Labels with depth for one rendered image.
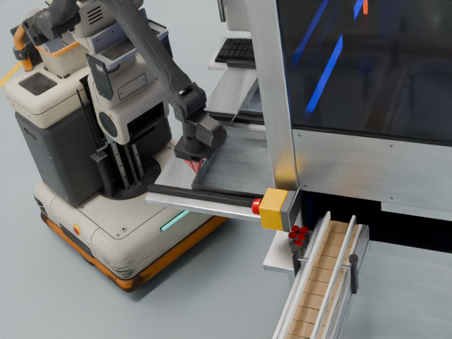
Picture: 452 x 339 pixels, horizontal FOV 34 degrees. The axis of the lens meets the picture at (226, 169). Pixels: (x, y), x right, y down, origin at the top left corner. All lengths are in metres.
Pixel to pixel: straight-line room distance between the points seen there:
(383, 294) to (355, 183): 0.39
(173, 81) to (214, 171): 0.35
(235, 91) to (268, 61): 0.82
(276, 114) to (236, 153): 0.50
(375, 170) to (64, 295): 1.76
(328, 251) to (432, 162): 0.33
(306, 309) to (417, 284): 0.39
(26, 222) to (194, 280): 0.91
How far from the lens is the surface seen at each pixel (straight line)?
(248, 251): 3.04
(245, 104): 2.27
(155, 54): 1.84
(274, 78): 1.58
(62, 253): 3.27
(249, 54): 2.63
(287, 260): 1.80
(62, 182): 2.92
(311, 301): 1.65
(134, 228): 2.85
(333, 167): 1.69
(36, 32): 2.32
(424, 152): 1.61
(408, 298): 1.97
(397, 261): 1.87
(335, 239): 1.77
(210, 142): 1.85
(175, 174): 2.09
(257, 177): 2.02
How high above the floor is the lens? 2.22
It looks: 40 degrees down
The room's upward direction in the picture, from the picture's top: 12 degrees counter-clockwise
